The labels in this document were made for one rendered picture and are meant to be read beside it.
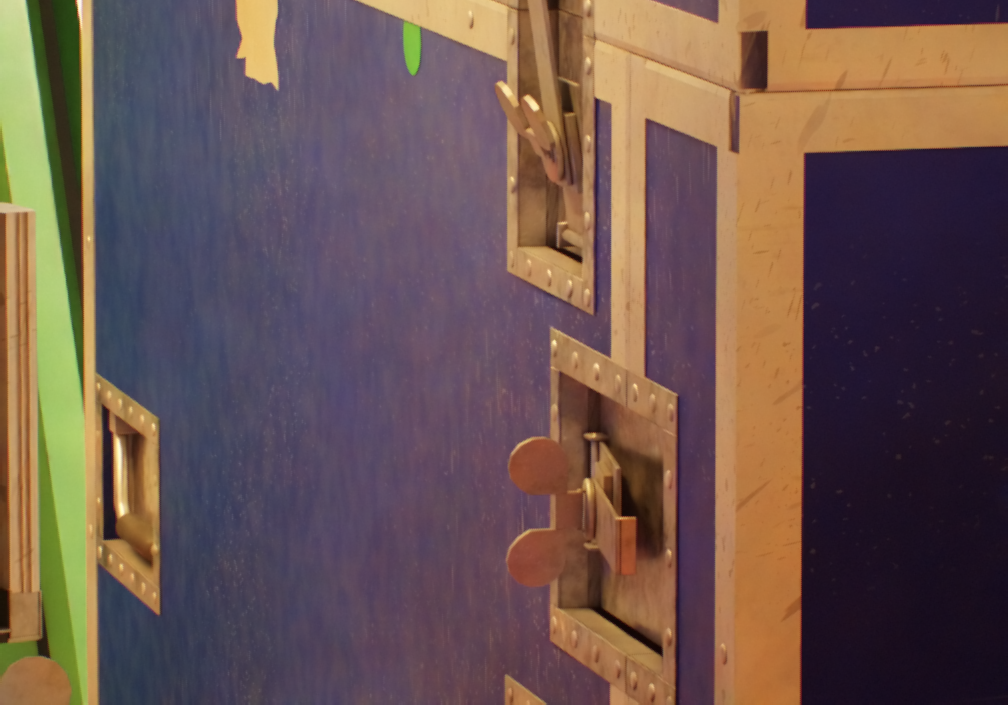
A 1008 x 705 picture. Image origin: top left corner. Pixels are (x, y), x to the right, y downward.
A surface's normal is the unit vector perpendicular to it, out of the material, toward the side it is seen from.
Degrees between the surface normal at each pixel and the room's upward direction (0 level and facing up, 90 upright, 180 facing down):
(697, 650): 90
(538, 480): 100
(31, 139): 76
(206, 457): 90
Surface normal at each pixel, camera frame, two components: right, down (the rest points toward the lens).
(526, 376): -0.96, 0.04
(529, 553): 0.23, 0.32
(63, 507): 0.57, -0.12
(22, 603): 0.53, 0.13
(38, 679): 0.13, 0.10
